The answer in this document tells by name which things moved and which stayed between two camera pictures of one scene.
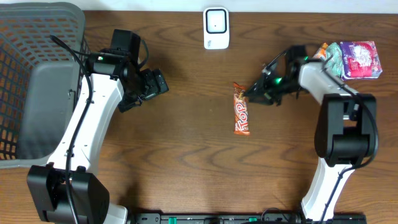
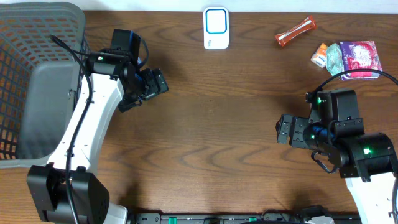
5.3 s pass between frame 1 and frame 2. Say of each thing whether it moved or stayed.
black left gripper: stayed
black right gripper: moved
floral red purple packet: stayed
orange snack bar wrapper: moved
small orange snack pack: stayed
